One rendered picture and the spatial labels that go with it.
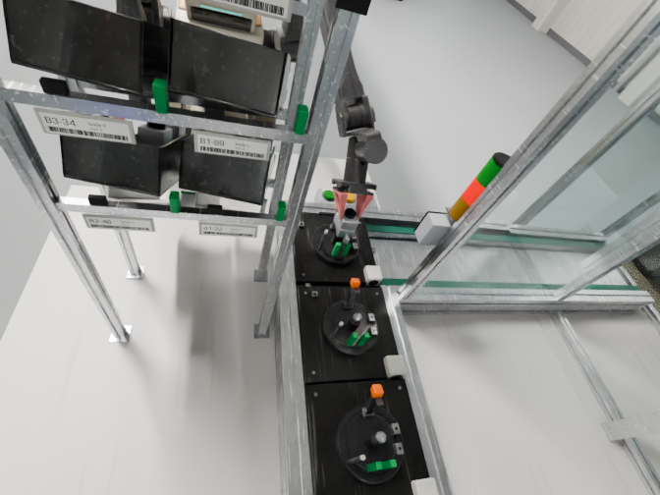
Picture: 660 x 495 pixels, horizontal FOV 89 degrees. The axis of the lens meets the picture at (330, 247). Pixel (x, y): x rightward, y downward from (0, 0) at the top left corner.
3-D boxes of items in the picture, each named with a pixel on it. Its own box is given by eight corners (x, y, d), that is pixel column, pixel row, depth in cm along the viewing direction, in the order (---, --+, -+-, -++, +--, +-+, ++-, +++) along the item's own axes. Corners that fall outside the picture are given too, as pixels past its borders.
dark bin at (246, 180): (217, 150, 76) (221, 117, 73) (274, 164, 79) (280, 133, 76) (178, 188, 52) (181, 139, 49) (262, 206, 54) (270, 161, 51)
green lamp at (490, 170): (471, 172, 67) (487, 152, 63) (492, 175, 68) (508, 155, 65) (481, 190, 64) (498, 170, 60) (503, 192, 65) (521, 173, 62)
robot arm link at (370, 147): (367, 105, 81) (335, 112, 79) (390, 101, 71) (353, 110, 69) (375, 154, 86) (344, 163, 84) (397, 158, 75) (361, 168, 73)
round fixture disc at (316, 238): (308, 226, 99) (309, 221, 98) (353, 229, 103) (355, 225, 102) (313, 265, 91) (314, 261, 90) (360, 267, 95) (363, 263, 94)
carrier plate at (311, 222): (290, 216, 102) (291, 211, 101) (362, 222, 109) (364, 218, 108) (295, 285, 88) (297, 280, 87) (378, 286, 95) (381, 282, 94)
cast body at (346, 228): (333, 218, 92) (341, 201, 87) (348, 219, 94) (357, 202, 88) (338, 244, 88) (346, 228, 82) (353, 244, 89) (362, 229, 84)
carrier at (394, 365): (296, 290, 88) (305, 263, 78) (379, 291, 95) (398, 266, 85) (303, 386, 74) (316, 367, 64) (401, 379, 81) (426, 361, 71)
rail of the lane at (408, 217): (269, 219, 111) (273, 196, 103) (487, 236, 137) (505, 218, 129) (269, 233, 108) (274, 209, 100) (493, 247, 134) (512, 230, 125)
